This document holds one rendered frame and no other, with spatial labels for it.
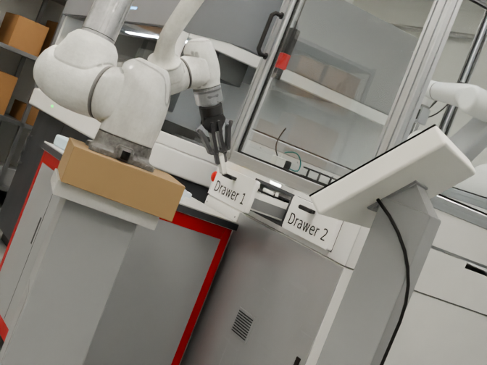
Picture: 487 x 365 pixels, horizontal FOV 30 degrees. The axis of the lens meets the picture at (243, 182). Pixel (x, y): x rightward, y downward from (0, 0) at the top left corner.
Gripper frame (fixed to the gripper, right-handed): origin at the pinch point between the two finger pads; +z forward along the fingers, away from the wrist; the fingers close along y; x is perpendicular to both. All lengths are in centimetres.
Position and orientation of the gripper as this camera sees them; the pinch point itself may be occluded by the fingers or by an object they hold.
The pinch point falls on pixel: (221, 163)
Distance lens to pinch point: 297.5
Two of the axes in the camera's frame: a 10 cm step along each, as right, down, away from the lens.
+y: 8.9, -2.8, 3.6
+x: -4.2, -1.9, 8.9
